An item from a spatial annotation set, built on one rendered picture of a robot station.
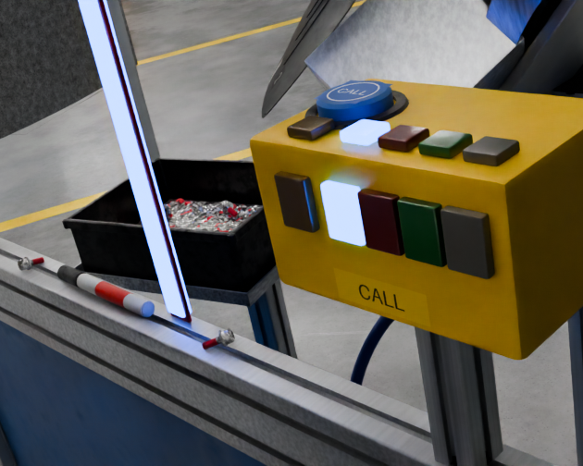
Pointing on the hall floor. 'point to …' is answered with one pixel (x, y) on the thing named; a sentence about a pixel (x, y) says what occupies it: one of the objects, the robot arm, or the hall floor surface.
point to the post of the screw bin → (272, 321)
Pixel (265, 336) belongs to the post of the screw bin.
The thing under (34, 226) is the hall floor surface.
